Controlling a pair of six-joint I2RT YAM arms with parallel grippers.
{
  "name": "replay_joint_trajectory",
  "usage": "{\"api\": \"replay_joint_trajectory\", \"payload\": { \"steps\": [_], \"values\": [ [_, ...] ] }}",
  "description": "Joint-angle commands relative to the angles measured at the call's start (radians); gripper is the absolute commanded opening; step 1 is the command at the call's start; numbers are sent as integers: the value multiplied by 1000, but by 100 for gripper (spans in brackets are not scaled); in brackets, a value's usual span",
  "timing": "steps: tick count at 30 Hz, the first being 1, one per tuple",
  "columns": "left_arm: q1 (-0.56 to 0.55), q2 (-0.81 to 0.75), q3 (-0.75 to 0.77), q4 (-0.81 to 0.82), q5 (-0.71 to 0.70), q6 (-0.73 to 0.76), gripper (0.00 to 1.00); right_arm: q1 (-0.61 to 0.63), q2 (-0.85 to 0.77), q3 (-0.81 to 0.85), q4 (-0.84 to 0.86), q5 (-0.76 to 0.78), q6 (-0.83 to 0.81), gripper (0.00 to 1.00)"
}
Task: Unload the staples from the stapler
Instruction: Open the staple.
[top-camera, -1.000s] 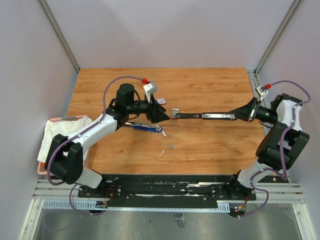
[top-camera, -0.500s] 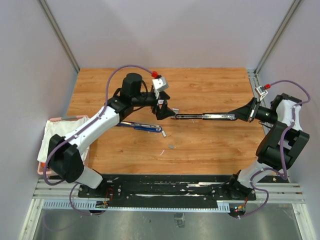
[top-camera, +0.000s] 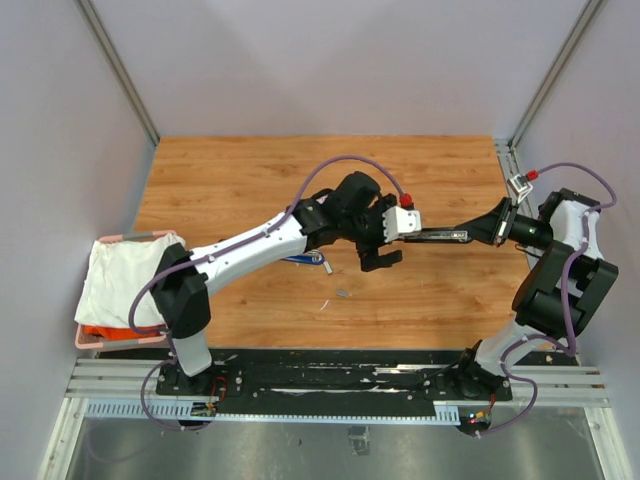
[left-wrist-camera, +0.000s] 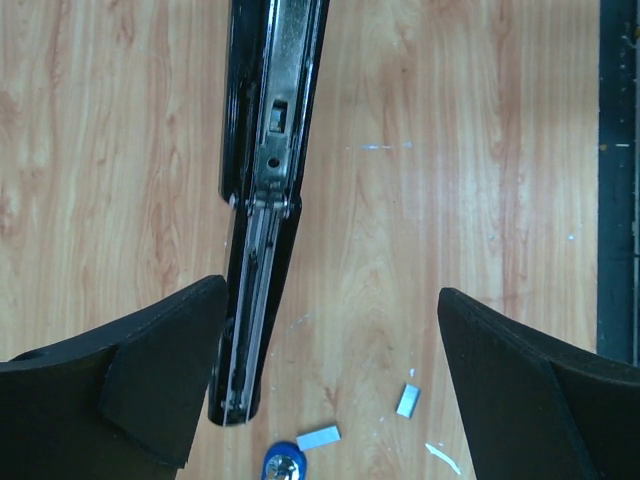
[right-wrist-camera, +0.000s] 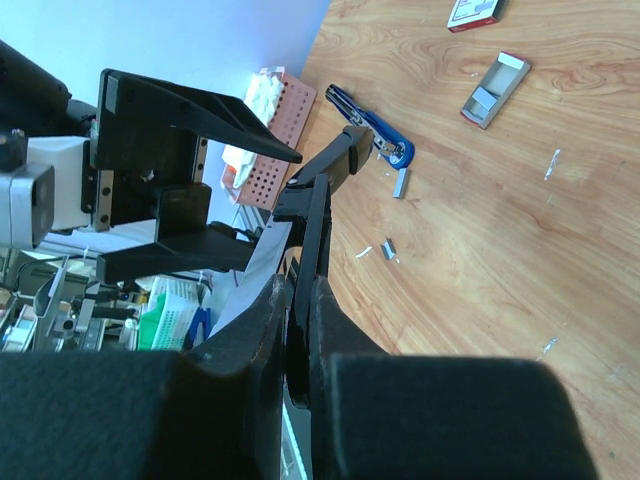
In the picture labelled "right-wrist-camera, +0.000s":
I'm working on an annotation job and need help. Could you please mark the red white staple box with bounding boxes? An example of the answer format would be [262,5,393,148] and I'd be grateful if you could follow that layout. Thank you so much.
[447,0,507,33]

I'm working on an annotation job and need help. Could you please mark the pink plastic basket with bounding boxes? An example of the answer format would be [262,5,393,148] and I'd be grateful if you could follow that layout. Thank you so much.
[220,65,320,209]

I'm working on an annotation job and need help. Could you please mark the grey staple piece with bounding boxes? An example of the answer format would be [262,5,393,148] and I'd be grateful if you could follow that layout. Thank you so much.
[381,238,397,260]

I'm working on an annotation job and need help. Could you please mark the white staple strip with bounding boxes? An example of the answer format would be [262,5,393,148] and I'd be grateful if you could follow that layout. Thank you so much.
[393,168,410,199]

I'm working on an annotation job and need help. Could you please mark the blue black stapler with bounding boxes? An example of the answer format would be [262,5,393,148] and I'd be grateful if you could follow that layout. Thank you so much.
[325,84,415,170]

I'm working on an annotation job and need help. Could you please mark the staple box tray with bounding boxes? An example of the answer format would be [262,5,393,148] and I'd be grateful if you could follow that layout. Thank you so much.
[460,51,531,129]

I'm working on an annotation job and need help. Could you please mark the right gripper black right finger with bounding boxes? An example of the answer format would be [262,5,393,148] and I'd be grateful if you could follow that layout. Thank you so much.
[309,277,598,479]

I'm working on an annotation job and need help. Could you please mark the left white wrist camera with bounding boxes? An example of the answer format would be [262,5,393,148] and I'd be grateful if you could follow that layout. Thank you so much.
[1,130,92,249]

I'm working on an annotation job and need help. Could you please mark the small black clip object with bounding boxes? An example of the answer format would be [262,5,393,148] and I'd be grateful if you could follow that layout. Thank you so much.
[209,124,376,409]

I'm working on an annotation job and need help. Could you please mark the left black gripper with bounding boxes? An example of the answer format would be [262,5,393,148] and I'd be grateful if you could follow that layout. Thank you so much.
[88,69,302,283]

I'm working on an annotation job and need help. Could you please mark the white cloth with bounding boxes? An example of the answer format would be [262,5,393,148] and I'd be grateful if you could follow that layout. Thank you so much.
[222,69,285,189]

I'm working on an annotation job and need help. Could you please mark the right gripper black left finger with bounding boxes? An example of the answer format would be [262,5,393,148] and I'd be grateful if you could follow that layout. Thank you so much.
[1,275,289,479]

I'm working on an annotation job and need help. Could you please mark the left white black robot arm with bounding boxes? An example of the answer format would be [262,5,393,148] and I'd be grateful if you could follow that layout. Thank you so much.
[1,45,301,283]

